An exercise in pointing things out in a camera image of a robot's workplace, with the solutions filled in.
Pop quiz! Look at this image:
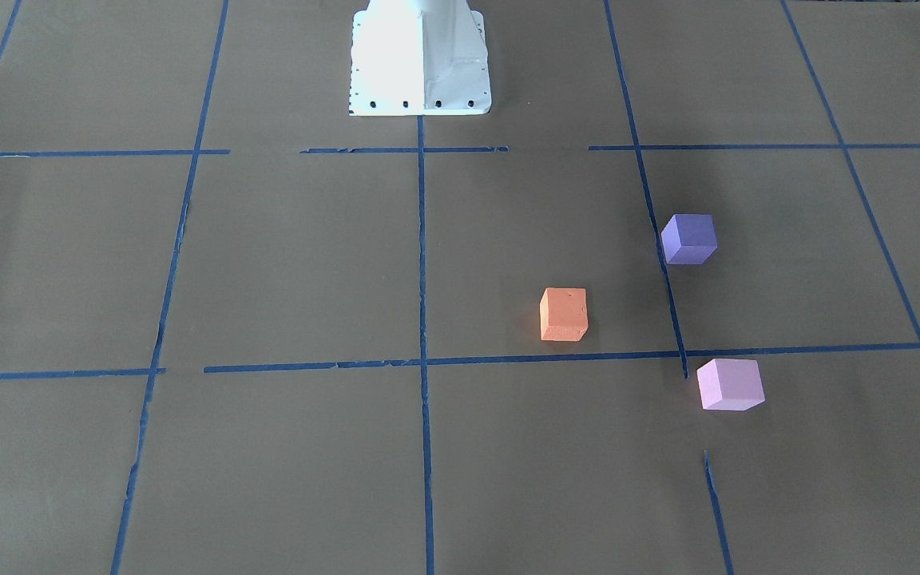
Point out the purple foam cube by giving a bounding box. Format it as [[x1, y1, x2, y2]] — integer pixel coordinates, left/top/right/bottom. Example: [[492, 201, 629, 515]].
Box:
[[660, 214, 719, 265]]

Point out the orange foam cube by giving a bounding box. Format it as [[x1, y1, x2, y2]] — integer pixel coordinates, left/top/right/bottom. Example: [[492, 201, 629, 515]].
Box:
[[539, 287, 589, 342]]

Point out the pink foam cube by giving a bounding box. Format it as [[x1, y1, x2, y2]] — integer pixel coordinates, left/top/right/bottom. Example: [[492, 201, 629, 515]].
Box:
[[696, 358, 766, 411]]

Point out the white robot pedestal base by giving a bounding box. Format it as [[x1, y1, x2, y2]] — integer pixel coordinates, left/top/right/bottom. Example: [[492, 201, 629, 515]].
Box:
[[348, 1, 493, 117]]

